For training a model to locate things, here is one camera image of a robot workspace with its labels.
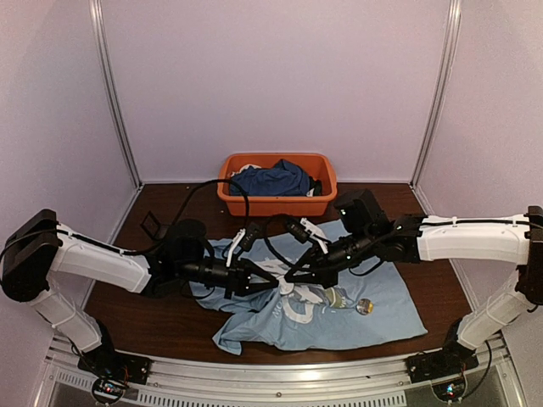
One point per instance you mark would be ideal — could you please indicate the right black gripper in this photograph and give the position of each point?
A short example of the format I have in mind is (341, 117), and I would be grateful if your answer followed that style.
(321, 275)

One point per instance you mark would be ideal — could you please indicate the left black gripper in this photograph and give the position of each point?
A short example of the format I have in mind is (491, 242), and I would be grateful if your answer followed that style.
(237, 279)

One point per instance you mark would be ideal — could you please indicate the painted round brooch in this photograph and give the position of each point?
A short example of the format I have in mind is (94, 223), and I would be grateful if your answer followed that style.
(364, 306)

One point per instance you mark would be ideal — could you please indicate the light blue printed t-shirt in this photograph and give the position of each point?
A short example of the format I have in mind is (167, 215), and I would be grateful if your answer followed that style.
(317, 317)

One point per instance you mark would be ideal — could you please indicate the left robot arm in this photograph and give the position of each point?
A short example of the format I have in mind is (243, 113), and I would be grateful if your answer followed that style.
(43, 246)

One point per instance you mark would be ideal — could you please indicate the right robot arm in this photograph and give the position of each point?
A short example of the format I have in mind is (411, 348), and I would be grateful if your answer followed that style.
(413, 239)

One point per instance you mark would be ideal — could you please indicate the black open brooch case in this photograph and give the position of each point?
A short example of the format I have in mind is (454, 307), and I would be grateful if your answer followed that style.
(151, 225)

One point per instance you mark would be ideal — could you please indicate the dark blue garment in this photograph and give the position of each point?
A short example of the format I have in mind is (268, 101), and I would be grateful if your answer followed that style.
(283, 179)

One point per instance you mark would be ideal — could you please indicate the orange plastic basin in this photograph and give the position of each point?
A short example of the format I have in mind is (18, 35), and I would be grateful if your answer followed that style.
(315, 165)

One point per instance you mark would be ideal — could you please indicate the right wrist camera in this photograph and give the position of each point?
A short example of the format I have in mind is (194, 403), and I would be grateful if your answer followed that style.
(304, 231)

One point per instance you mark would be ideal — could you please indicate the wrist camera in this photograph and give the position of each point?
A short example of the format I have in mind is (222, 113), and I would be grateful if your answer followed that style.
(242, 242)
(304, 231)

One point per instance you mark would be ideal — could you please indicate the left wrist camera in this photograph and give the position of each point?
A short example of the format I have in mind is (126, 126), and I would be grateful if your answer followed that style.
(242, 242)

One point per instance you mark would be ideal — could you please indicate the aluminium front rail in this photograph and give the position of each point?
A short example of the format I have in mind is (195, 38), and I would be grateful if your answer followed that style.
(374, 382)

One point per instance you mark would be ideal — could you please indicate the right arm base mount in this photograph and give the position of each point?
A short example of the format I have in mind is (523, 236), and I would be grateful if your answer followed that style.
(429, 366)

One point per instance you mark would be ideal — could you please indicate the right aluminium corner post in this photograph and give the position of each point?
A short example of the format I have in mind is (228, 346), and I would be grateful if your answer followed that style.
(452, 31)

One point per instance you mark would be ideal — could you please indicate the aluminium corner post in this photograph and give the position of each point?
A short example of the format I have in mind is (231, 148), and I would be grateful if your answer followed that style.
(98, 27)
(452, 31)

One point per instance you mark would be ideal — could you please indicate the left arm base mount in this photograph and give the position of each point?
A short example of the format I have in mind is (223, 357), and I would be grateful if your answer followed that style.
(117, 366)

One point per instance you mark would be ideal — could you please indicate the left aluminium corner post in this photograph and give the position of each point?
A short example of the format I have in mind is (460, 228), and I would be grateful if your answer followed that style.
(98, 27)

